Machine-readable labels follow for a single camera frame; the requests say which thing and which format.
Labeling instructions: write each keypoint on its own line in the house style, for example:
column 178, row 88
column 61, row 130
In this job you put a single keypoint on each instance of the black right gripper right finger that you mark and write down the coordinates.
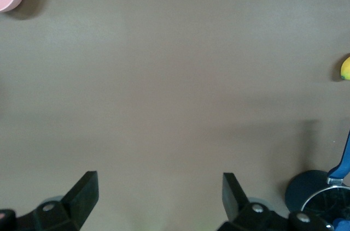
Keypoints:
column 240, row 217

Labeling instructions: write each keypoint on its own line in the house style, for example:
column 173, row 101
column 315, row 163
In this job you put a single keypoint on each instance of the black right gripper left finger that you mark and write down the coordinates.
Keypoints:
column 76, row 203

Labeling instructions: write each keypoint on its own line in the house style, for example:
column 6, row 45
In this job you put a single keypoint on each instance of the yellow lemon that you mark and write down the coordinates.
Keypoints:
column 346, row 68

